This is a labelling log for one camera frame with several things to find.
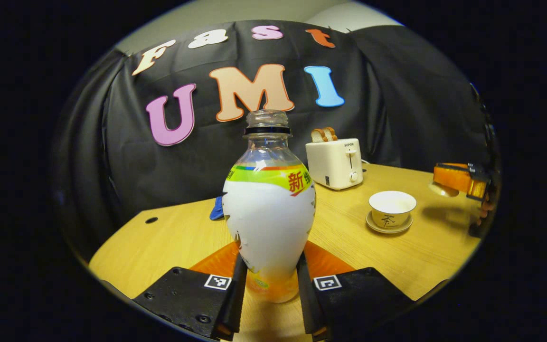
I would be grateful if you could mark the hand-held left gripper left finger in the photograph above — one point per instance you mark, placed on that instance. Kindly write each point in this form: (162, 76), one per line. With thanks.
(234, 304)

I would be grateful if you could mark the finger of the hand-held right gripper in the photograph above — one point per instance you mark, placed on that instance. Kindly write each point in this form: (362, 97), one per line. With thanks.
(454, 176)

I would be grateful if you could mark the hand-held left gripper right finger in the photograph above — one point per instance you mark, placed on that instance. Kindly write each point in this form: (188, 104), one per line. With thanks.
(304, 304)

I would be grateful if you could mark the cream ceramic teacup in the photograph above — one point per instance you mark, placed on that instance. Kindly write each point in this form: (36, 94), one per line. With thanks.
(391, 211)

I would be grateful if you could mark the clear water bottle white label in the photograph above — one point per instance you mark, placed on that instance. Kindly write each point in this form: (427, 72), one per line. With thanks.
(268, 223)

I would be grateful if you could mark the cream saucer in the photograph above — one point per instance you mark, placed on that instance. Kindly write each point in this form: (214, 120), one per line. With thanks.
(375, 228)

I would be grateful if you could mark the blue towel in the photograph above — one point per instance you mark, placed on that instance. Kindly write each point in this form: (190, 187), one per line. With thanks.
(216, 211)

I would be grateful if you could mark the white toaster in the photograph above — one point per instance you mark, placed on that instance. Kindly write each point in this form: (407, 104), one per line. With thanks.
(333, 164)

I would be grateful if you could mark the bread slice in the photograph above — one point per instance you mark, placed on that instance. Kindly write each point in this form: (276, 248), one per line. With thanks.
(318, 136)
(332, 133)

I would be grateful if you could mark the black backdrop cloth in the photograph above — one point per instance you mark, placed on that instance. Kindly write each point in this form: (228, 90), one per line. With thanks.
(136, 166)

